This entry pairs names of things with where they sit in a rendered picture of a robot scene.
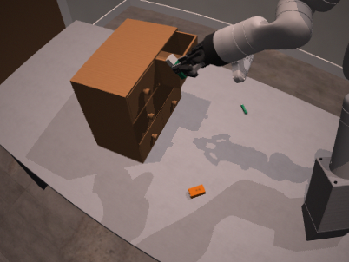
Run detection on dark brown drawer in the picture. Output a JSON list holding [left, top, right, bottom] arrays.
[[127, 62, 157, 121], [155, 31, 198, 88], [140, 110, 163, 160], [134, 88, 160, 143], [159, 84, 173, 105], [161, 88, 181, 125]]

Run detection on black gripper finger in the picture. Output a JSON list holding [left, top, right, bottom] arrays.
[[171, 49, 205, 78], [178, 41, 203, 62]]

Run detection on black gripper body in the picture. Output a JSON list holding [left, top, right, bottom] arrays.
[[192, 31, 228, 68]]

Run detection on brown wooden chest of drawers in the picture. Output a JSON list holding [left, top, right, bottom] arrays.
[[70, 18, 178, 164]]

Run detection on green rectangular block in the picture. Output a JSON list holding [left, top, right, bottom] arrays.
[[165, 54, 186, 79]]

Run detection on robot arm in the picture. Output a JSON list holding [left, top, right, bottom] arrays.
[[213, 0, 349, 180]]

